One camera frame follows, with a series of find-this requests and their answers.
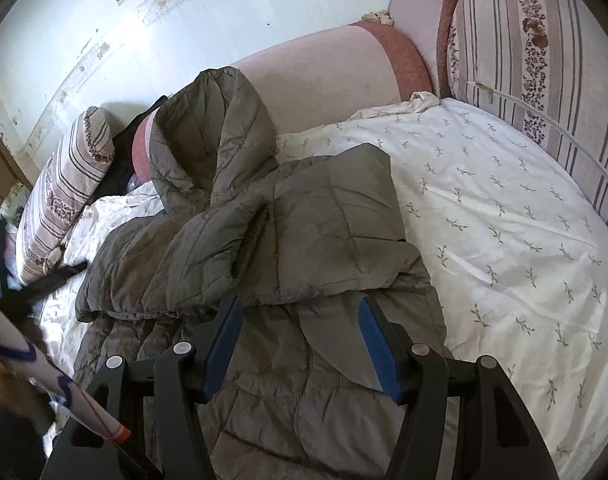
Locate olive quilted hooded jacket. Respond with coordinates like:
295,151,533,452
74,67,446,479

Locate black garment behind pillows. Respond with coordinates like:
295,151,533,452
86,96,168,206

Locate small striped floral pillow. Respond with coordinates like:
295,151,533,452
16,106,115,284

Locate white leaf-print bed sheet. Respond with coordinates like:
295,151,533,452
39,93,608,479

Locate large striped floral cushion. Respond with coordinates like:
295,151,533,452
447,0,608,226

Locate pink bolster with red ends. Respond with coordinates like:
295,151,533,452
130,19,435,183

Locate pink red-edged square cushion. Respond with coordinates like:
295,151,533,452
389,0,458,96

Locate white blue-marked cable sleeve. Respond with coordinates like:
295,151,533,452
0,294,132,446

